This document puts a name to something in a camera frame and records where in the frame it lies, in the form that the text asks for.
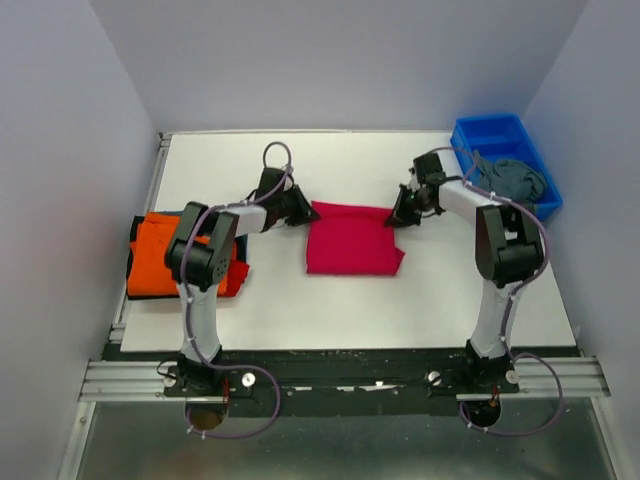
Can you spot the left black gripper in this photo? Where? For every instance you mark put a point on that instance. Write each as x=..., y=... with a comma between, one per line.
x=304, y=210

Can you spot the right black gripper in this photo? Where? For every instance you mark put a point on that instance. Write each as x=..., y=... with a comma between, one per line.
x=401, y=217

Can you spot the magenta t shirt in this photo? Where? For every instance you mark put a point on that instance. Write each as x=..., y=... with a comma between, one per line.
x=351, y=240

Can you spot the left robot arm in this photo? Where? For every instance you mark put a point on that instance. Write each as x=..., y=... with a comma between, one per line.
x=199, y=257

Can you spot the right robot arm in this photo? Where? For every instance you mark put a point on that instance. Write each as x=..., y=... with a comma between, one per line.
x=509, y=251

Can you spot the teal folded t shirt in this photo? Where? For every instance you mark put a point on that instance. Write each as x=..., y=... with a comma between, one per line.
x=241, y=244

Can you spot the red folded t shirt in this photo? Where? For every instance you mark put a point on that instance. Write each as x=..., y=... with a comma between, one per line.
x=235, y=277

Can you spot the grey crumpled t shirt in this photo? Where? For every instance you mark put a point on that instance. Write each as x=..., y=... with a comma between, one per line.
x=509, y=178

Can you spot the blue plastic bin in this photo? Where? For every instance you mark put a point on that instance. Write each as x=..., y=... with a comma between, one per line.
x=500, y=136

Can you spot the black folded t shirt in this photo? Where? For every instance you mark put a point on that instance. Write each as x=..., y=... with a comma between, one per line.
x=135, y=262

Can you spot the orange folded t shirt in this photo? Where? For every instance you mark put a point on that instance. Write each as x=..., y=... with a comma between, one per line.
x=156, y=234

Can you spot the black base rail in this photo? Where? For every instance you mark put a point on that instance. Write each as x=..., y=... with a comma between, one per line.
x=330, y=383

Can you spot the aluminium frame profile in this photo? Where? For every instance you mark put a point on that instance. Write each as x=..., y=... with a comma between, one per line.
x=131, y=381

